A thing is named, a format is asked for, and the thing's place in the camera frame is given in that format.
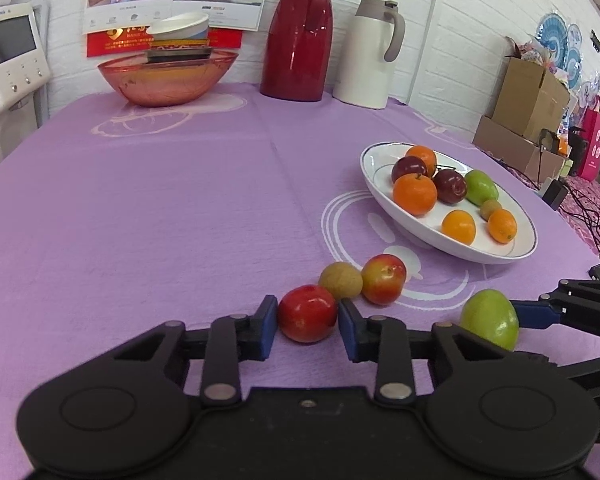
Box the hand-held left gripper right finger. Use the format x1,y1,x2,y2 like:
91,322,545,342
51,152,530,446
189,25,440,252
337,297,523,406

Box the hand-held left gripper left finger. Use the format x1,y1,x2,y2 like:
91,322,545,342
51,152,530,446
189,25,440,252
112,294,281,407

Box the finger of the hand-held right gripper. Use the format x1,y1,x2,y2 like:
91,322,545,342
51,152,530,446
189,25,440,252
519,345,600,393
510,264,600,338

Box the green mango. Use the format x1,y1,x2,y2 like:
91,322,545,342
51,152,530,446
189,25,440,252
464,169,499,206
460,288,520,351

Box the small orange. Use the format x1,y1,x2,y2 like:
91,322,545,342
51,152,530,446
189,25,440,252
487,208,518,244
441,209,477,246

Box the white plate with dark rim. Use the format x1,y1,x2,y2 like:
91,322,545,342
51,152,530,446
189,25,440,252
359,141,538,264

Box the large orange with stem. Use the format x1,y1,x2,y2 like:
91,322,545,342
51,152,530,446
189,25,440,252
392,173,438,218

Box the dark red plum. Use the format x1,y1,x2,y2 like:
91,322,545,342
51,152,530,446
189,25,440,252
432,168,468,205
391,155,429,184

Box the red yellow apple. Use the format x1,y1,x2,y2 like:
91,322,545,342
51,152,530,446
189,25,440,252
361,254,407,306

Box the black power adapter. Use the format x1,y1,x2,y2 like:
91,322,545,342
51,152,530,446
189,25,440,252
545,180,571,211

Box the patterned dark cloth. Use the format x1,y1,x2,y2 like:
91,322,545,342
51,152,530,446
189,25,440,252
562,175,600,256

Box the purple tablecloth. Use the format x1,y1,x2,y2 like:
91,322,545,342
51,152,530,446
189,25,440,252
0,80,600,480

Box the low cardboard box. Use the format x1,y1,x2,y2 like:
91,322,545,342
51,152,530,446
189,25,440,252
472,115,568,186

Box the pink gift bag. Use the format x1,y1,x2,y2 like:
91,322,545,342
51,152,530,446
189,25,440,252
577,95,600,182

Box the tall cardboard box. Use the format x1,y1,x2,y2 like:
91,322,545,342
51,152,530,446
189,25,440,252
491,56,572,143

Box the orange transparent bowl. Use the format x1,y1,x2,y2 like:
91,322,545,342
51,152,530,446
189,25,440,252
97,49,240,107

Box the white thermos jug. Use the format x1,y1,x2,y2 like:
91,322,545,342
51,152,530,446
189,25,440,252
332,0,406,110

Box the blue decorative plates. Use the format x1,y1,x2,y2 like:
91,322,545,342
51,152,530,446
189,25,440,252
535,11,583,91

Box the dark bowl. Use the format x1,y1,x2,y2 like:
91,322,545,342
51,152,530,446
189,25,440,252
145,46,215,65

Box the red thermos jug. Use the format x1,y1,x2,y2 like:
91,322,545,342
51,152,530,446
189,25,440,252
259,0,335,103

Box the patterned bowl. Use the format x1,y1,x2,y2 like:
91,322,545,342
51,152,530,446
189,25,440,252
147,35,211,52

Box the white bowl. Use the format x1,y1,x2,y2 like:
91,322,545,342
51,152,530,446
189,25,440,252
146,12,211,41

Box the white water dispenser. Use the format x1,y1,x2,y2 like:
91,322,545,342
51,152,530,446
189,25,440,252
0,2,51,166

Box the black cables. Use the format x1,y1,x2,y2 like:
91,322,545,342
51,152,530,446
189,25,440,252
500,160,600,241

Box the white wall pipe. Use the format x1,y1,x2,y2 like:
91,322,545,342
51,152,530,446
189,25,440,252
407,0,446,106

